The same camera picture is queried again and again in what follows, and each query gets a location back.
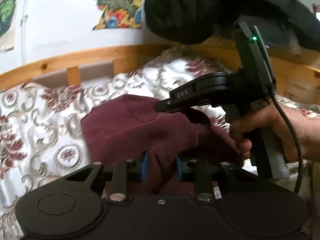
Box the maroon small garment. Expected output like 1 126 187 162
80 95 244 194

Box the person's right hand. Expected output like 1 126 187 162
229 103 319 163

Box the black hanging garment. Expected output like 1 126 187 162
144 0 319 51

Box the floral white bedspread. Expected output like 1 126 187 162
0 45 320 240

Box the orange yellow floral poster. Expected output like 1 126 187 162
93 0 143 30

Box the wooden bed frame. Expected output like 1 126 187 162
1 37 319 104

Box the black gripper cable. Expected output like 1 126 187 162
269 93 304 195

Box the green teal wall poster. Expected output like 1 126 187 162
1 0 17 52

